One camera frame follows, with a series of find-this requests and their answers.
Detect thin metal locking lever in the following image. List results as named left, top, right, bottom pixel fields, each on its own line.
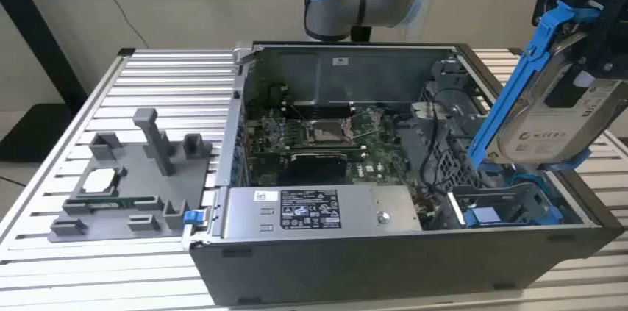
left=289, top=104, right=314, bottom=122

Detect black RAM slots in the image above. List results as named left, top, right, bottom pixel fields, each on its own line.
left=283, top=102, right=354, bottom=120

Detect black stand post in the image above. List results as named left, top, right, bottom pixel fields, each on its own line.
left=0, top=0, right=89, bottom=113

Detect gray parts rack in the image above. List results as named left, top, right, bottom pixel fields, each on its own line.
left=46, top=107, right=214, bottom=244

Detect CPU socket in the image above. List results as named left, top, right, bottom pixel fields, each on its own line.
left=306, top=119, right=354, bottom=143

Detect silver CPU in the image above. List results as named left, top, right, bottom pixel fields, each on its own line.
left=81, top=169, right=121, bottom=194

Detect black flat stand base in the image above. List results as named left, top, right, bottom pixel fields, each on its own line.
left=0, top=103, right=75, bottom=163

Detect gray metal disk bay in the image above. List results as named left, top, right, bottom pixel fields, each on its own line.
left=395, top=79, right=585, bottom=232

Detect green RAM stick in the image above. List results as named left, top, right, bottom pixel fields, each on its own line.
left=65, top=196, right=161, bottom=210

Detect hard disk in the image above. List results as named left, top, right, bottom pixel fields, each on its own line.
left=467, top=0, right=628, bottom=173

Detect long black wire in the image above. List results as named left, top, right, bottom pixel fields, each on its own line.
left=419, top=86, right=459, bottom=196

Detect black graphics card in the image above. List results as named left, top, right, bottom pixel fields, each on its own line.
left=254, top=147, right=350, bottom=184

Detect silver power supply unit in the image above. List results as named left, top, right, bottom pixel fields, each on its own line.
left=219, top=185, right=423, bottom=235

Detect black open PC case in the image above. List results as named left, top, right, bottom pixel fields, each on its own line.
left=181, top=40, right=626, bottom=307

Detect green motherboard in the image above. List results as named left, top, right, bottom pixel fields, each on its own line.
left=242, top=104, right=423, bottom=187

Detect blue case latch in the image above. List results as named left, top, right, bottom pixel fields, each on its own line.
left=179, top=210, right=206, bottom=226

